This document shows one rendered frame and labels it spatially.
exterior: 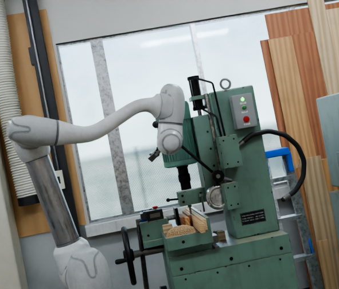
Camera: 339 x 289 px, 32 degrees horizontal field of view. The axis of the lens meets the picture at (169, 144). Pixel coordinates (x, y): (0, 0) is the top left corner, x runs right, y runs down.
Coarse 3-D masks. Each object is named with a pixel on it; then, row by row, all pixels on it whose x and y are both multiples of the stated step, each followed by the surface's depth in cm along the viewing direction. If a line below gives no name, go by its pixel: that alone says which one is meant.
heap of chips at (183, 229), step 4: (172, 228) 270; (176, 228) 268; (180, 228) 268; (184, 228) 268; (188, 228) 268; (192, 228) 268; (168, 232) 269; (172, 232) 267; (176, 232) 267; (180, 232) 267; (184, 232) 267; (188, 232) 267; (192, 232) 267; (168, 236) 267; (172, 236) 266
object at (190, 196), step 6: (180, 192) 291; (186, 192) 291; (192, 192) 291; (198, 192) 292; (204, 192) 292; (180, 198) 291; (186, 198) 291; (192, 198) 291; (198, 198) 291; (204, 198) 292; (180, 204) 291; (186, 204) 291
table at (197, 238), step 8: (208, 232) 267; (152, 240) 286; (160, 240) 286; (168, 240) 265; (176, 240) 265; (184, 240) 266; (192, 240) 266; (200, 240) 266; (208, 240) 267; (168, 248) 265; (176, 248) 265
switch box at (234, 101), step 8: (232, 96) 280; (240, 96) 280; (248, 96) 281; (232, 104) 280; (240, 104) 280; (248, 104) 281; (232, 112) 284; (240, 112) 280; (248, 112) 281; (240, 120) 280; (240, 128) 281
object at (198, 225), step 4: (188, 212) 311; (192, 220) 285; (196, 220) 275; (196, 224) 272; (200, 224) 261; (196, 228) 275; (200, 228) 261; (204, 228) 261; (200, 232) 263; (204, 232) 261
